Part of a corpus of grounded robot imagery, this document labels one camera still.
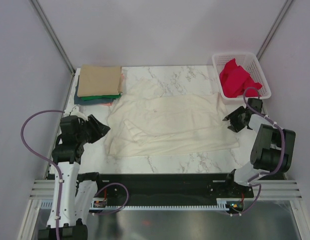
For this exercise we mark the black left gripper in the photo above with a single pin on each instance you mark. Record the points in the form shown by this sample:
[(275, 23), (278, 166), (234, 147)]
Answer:
[(99, 129)]

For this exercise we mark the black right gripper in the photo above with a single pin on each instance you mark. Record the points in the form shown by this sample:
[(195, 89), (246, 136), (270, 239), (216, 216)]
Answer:
[(232, 117)]

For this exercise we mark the cream white t shirt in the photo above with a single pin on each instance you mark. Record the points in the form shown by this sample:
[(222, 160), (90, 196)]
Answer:
[(144, 122)]

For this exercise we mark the white plastic laundry basket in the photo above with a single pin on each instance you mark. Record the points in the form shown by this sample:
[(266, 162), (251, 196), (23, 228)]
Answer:
[(250, 63)]

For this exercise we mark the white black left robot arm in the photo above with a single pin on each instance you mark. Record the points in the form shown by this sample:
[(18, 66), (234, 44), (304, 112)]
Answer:
[(73, 192)]

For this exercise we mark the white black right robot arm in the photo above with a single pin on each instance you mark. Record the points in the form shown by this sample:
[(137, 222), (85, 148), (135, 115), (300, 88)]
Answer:
[(273, 147)]

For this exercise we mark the folded salmon pink t shirt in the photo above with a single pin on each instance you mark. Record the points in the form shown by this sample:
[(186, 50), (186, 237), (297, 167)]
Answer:
[(107, 103)]

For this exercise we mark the folded green t shirt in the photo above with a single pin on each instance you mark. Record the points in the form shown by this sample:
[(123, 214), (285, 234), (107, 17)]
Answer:
[(95, 97)]

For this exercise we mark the folded blue grey t shirt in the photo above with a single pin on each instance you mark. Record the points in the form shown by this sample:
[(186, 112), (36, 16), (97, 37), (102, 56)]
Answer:
[(78, 101)]

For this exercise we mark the red t shirt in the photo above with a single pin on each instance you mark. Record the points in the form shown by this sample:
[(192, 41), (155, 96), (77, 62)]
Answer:
[(235, 80)]

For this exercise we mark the folded tan t shirt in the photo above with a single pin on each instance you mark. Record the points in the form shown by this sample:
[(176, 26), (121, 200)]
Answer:
[(99, 81)]

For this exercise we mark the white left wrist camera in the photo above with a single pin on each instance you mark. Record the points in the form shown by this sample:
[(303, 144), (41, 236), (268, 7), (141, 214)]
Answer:
[(75, 111)]

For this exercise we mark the white slotted cable duct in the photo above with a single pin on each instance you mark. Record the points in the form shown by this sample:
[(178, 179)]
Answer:
[(219, 206)]

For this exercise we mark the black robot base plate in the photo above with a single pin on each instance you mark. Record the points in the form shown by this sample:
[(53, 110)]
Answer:
[(170, 189)]

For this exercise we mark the right aluminium frame post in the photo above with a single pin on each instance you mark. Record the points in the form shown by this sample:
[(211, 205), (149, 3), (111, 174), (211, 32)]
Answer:
[(275, 26)]

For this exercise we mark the aluminium frame post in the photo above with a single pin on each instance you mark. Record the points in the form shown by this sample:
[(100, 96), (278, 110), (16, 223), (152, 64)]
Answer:
[(53, 36), (275, 26)]

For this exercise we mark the left aluminium frame post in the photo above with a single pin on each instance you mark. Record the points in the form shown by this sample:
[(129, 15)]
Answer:
[(53, 36)]

